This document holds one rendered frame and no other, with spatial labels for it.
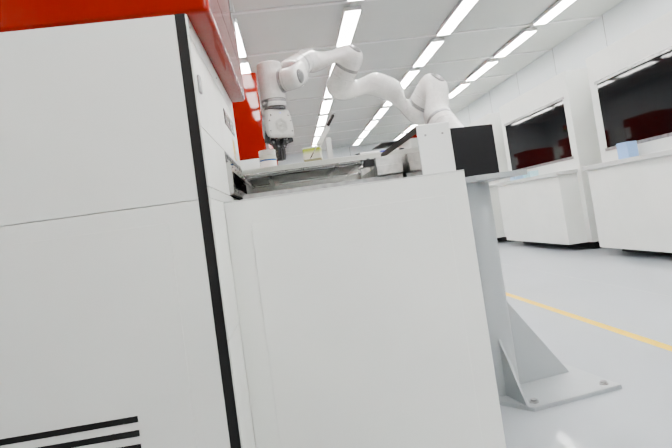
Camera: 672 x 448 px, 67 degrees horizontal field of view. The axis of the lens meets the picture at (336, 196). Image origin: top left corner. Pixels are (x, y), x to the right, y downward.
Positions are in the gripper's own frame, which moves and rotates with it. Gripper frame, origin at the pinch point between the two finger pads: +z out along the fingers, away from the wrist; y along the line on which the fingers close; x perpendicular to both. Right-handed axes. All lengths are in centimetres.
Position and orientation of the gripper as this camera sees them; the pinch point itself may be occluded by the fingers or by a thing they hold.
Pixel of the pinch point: (280, 154)
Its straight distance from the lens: 172.5
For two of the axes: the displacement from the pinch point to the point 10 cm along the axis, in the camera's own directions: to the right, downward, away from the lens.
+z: 1.4, 9.9, -0.4
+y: 8.0, -0.9, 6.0
